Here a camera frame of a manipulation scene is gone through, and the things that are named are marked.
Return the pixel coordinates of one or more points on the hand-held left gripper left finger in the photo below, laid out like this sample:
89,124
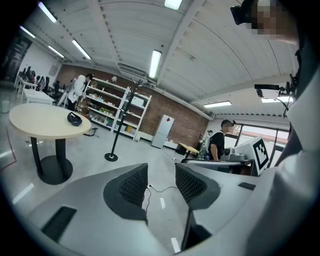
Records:
90,212

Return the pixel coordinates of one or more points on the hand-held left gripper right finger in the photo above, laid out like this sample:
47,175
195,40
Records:
225,190

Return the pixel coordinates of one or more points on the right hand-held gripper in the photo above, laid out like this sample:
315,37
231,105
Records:
247,150

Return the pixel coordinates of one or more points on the black coat rack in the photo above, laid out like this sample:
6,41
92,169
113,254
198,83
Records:
122,117

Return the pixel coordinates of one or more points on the dark blue cap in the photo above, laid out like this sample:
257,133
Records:
74,119

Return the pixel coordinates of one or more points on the wooden desk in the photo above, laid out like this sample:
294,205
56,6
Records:
190,148

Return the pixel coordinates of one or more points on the white refrigerator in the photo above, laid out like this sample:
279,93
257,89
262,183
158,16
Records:
162,130

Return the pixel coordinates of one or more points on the long ceiling light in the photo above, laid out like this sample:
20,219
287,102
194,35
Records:
27,31
47,12
56,51
155,63
217,104
81,49

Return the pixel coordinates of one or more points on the large window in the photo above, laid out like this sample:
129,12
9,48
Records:
257,132

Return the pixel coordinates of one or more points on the assorted shelf items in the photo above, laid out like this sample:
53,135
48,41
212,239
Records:
102,110

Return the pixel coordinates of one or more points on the white shelving unit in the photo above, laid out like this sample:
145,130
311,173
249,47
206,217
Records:
117,100

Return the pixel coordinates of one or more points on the round beige table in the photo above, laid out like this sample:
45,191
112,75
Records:
37,120

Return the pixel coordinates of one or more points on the small white table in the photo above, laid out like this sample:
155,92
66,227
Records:
37,96

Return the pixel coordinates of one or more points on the clear waste bin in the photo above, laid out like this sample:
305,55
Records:
4,106

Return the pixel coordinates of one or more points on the group of office chairs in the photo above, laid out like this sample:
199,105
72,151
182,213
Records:
42,82

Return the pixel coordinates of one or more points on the person's head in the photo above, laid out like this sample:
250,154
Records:
275,20

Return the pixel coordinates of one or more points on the square ceiling light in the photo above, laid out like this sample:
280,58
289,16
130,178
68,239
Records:
173,3

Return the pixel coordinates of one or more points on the black head-mounted camera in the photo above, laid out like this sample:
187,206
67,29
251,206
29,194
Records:
241,12

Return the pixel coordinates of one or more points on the black wall banner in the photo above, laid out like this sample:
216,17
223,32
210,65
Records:
15,57

